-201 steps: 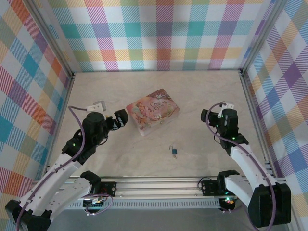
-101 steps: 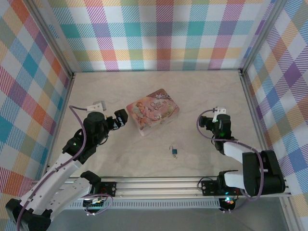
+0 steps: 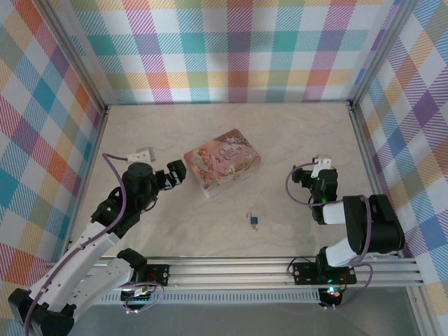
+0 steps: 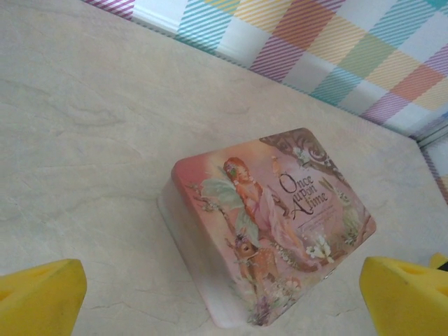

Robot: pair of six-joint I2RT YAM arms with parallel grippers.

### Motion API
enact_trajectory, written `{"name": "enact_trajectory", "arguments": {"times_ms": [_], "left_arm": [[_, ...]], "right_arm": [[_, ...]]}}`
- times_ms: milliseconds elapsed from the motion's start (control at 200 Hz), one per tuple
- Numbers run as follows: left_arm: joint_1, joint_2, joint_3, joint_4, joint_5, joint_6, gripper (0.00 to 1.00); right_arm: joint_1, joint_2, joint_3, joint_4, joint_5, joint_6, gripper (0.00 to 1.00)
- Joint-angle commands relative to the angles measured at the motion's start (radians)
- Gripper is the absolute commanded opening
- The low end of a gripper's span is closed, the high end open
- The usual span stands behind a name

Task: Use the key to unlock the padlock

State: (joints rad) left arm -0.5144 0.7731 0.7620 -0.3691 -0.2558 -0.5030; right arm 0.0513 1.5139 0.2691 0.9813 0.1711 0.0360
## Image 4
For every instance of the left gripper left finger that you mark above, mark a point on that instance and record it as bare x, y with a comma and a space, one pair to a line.
38, 297

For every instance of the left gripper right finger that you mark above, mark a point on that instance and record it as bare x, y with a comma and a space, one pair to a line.
406, 301

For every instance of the finger of the right gripper striped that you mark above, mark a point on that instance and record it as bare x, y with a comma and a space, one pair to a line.
440, 259

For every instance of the pink fairy print tin box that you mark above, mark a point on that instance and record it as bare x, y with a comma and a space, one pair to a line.
266, 217

